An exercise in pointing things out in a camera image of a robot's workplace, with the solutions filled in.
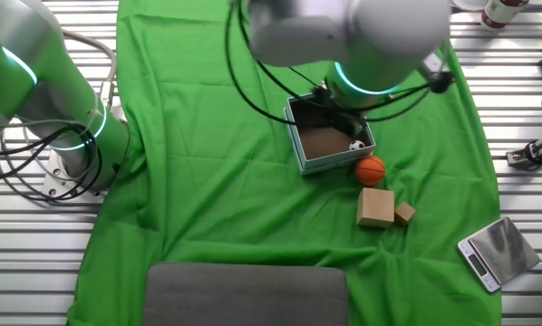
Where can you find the mini soccer ball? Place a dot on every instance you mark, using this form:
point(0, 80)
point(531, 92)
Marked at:
point(356, 145)

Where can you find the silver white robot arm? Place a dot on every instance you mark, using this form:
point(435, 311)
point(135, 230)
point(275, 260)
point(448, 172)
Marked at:
point(49, 99)

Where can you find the green cloth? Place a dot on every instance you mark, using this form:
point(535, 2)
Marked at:
point(207, 204)

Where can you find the large wooden block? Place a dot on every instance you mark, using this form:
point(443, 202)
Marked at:
point(375, 206)

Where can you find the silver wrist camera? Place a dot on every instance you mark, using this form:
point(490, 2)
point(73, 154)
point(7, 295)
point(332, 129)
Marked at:
point(436, 74)

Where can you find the red white bottle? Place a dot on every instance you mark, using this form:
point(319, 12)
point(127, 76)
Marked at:
point(502, 11)

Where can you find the pale blue gift box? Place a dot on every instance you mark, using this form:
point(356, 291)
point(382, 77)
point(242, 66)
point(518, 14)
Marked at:
point(325, 149)

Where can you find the white round dish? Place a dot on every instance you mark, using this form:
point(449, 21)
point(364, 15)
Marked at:
point(468, 3)

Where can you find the small silver camera on mount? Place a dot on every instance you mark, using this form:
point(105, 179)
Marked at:
point(536, 151)

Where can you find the silver digital scale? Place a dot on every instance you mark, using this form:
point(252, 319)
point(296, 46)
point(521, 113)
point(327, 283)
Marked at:
point(502, 249)

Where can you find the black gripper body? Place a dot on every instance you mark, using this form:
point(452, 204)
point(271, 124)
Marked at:
point(339, 115)

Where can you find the orange mini basketball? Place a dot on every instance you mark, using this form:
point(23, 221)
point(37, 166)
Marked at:
point(370, 170)

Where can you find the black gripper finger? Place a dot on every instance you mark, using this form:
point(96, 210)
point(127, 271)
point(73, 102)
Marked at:
point(356, 130)

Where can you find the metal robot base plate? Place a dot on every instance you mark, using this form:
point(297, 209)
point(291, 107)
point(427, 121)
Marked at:
point(55, 181)

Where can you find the grey cushion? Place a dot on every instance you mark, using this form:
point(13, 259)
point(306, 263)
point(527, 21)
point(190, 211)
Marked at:
point(244, 294)

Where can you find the small wooden cube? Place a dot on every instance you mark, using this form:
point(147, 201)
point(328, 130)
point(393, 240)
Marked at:
point(405, 213)

